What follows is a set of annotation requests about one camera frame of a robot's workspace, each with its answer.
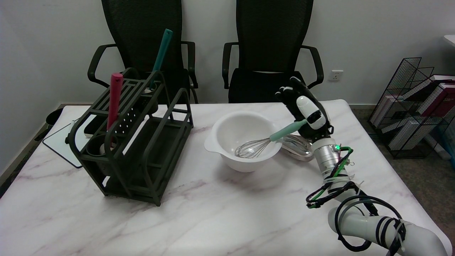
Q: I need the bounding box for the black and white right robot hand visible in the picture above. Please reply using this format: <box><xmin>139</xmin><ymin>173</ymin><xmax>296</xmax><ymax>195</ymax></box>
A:
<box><xmin>275</xmin><ymin>76</ymin><xmax>334</xmax><ymax>140</ymax></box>

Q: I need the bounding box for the wire whisk with mint handle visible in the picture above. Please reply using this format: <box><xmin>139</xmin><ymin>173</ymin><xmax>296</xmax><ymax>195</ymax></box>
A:
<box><xmin>234</xmin><ymin>119</ymin><xmax>307</xmax><ymax>159</ymax></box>

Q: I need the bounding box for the white plastic mixing bowl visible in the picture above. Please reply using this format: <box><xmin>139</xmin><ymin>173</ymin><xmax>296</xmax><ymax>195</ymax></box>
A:
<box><xmin>204</xmin><ymin>110</ymin><xmax>284</xmax><ymax>173</ymax></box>

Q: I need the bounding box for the stainless steel scoop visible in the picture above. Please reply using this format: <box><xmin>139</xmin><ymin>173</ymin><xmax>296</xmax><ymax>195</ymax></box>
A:
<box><xmin>280</xmin><ymin>134</ymin><xmax>355</xmax><ymax>167</ymax></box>

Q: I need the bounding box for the black mesh office chair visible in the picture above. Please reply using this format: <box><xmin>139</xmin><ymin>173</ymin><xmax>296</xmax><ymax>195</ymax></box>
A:
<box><xmin>222</xmin><ymin>0</ymin><xmax>324</xmax><ymax>104</ymax></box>
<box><xmin>87</xmin><ymin>0</ymin><xmax>199</xmax><ymax>104</ymax></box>

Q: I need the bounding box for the dark red book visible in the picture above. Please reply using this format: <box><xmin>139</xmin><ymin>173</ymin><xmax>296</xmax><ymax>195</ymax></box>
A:
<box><xmin>422</xmin><ymin>79</ymin><xmax>455</xmax><ymax>118</ymax></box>

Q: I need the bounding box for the dark green dish rack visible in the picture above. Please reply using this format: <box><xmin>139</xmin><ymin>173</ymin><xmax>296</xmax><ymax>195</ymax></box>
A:
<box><xmin>65</xmin><ymin>68</ymin><xmax>194</xmax><ymax>207</ymax></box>

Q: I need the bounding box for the white tray with black rim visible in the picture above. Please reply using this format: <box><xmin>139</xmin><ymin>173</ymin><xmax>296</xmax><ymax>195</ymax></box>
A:
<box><xmin>42</xmin><ymin>121</ymin><xmax>90</xmax><ymax>169</ymax></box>

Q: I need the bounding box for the black round bin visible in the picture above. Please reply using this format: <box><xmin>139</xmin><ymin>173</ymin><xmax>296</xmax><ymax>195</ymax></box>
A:
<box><xmin>46</xmin><ymin>108</ymin><xmax>64</xmax><ymax>126</ymax></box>

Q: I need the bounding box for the black and green robot cable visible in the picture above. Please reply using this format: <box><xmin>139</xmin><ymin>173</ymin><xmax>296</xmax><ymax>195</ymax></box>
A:
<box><xmin>306</xmin><ymin>146</ymin><xmax>406</xmax><ymax>256</ymax></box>

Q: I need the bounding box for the black wire magazine rack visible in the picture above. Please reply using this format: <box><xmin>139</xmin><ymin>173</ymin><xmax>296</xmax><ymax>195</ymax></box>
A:
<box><xmin>368</xmin><ymin>57</ymin><xmax>455</xmax><ymax>160</ymax></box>

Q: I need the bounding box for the teal handled utensil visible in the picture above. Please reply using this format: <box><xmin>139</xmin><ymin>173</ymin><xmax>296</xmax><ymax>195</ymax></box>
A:
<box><xmin>149</xmin><ymin>29</ymin><xmax>173</xmax><ymax>90</ymax></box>

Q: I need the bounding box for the pink handled utensil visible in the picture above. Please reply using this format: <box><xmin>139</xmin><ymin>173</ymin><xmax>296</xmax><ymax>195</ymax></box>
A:
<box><xmin>107</xmin><ymin>73</ymin><xmax>123</xmax><ymax>148</ymax></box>

